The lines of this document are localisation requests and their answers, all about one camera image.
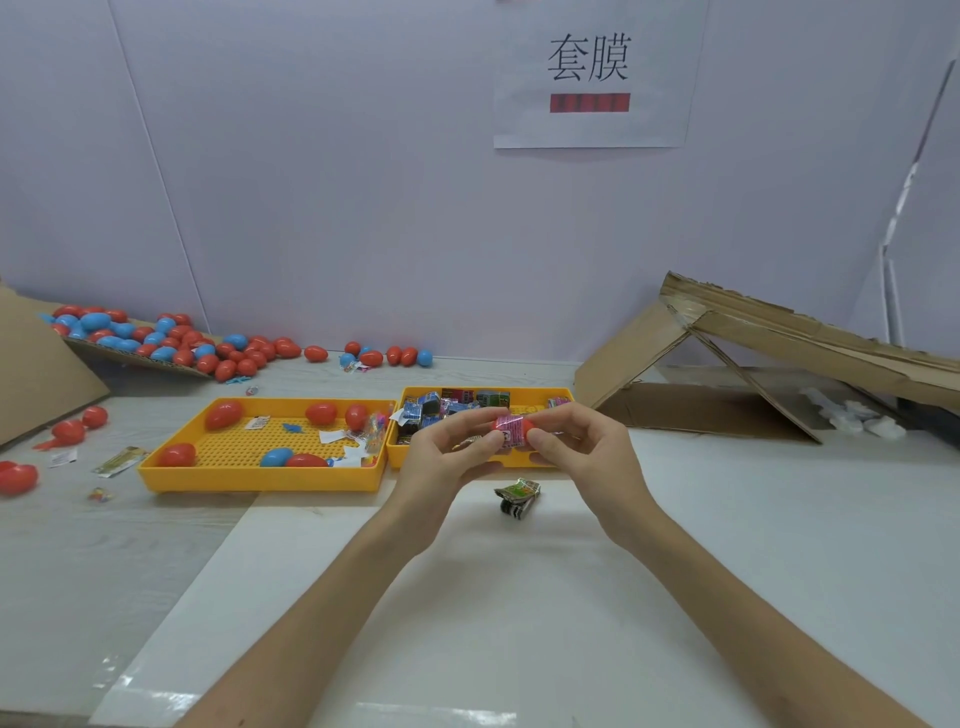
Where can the collapsed brown cardboard box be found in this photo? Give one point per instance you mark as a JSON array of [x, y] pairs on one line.
[[787, 330]]

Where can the brown cardboard flap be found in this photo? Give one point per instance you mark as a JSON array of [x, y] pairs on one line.
[[135, 358]]

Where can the clear packet with colourful toy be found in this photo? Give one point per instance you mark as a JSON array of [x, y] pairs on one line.
[[375, 433]]

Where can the person's right forearm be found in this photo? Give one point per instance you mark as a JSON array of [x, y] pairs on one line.
[[750, 637]]

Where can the small white packet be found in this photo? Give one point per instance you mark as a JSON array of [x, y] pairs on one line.
[[256, 423], [63, 457]]

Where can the red plastic egg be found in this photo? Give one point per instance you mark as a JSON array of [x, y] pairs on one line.
[[94, 417], [67, 432], [321, 414], [306, 460], [177, 455], [18, 478], [223, 415], [356, 418]]

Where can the person's right hand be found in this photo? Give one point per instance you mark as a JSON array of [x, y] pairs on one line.
[[600, 472]]

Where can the yellow tray with film sleeves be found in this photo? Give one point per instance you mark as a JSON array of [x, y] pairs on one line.
[[525, 395]]

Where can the small colourful toy piece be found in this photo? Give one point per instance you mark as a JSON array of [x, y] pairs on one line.
[[100, 495]]

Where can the white paper scraps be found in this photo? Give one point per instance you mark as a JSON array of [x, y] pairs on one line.
[[349, 454]]

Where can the person's left forearm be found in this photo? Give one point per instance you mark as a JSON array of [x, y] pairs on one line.
[[322, 637]]

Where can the white foam pieces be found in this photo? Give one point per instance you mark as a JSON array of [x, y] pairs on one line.
[[855, 416]]

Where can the brown cardboard sheet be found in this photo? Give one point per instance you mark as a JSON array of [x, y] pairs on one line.
[[41, 375]]

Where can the yellow perforated tray with eggs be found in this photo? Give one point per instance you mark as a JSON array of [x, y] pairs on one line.
[[225, 469]]

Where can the person's left thumb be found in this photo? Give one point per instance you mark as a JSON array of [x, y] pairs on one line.
[[476, 468]]

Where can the person's left hand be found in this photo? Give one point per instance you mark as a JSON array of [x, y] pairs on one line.
[[424, 480]]

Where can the white paper wall sign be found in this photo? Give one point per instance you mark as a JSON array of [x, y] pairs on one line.
[[600, 75]]

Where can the person's right thumb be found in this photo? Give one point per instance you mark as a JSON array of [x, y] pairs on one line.
[[551, 454]]

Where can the pile of colourful film sleeves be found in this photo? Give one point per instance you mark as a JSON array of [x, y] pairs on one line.
[[450, 409]]

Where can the blue plastic egg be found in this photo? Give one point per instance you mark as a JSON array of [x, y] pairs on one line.
[[276, 457]]

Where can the green yellow flat packet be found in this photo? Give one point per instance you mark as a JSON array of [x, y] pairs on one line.
[[120, 461]]

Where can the green film sleeve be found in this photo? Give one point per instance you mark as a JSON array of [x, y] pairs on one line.
[[519, 496]]

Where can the pile of red blue eggs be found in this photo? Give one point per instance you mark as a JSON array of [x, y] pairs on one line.
[[180, 337]]

